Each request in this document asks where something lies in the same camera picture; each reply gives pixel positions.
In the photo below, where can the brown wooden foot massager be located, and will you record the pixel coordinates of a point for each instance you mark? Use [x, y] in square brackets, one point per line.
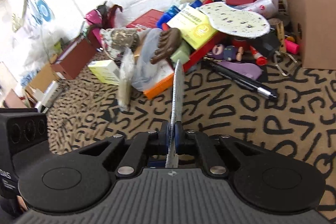
[166, 45]

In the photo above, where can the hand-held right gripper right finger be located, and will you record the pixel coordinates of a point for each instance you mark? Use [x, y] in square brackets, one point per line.
[179, 134]

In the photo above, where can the orange and white box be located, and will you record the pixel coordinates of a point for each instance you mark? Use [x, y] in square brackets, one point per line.
[160, 82]

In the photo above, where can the patterned white insole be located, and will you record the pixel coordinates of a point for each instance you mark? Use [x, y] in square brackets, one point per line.
[236, 19]

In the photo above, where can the pink highlighter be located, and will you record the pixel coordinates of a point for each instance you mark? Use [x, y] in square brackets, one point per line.
[292, 46]

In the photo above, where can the yellow and white medicine box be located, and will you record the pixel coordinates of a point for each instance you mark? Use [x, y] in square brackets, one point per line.
[191, 27]

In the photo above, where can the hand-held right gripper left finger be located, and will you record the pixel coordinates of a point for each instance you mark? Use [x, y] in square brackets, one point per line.
[164, 134]

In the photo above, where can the purple insole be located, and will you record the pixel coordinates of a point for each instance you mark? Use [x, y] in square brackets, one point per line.
[244, 69]

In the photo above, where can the wooden doll toy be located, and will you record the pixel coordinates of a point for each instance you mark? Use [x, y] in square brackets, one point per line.
[233, 52]

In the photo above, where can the red flat box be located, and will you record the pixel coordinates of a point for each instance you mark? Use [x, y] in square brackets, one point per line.
[147, 19]

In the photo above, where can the reddish brown box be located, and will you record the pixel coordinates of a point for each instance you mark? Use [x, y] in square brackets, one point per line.
[74, 58]

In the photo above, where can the black marker pen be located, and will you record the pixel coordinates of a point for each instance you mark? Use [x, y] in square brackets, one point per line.
[241, 79]

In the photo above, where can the herbal sachet bag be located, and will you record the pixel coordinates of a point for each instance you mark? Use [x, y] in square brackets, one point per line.
[120, 40]

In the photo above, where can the clear bag with pink item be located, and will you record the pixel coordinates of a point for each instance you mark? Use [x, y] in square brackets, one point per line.
[260, 5]

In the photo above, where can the clear plastic bag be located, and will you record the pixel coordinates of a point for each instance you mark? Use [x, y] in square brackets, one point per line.
[147, 64]

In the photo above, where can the red open tray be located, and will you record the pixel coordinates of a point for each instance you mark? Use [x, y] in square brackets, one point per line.
[202, 54]

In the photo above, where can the grey insole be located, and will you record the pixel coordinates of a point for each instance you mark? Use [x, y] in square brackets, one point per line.
[177, 98]

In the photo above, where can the letter-printed brown tablecloth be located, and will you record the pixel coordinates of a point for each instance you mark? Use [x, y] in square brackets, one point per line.
[236, 121]

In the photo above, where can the small green box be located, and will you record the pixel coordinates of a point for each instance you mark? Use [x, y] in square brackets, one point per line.
[180, 53]

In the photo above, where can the yellow-green medicine box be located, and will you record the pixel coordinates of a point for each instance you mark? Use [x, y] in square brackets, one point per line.
[103, 71]

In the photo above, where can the brown cardboard box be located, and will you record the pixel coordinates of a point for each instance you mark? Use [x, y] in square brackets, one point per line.
[312, 29]

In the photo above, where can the cotton swab bag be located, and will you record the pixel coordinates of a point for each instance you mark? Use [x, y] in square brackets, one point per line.
[126, 82]

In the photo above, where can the black plastic device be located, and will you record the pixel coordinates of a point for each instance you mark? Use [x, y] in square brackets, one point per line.
[269, 45]

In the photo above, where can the wooden clothespin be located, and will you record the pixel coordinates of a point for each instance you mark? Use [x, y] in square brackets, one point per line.
[280, 35]

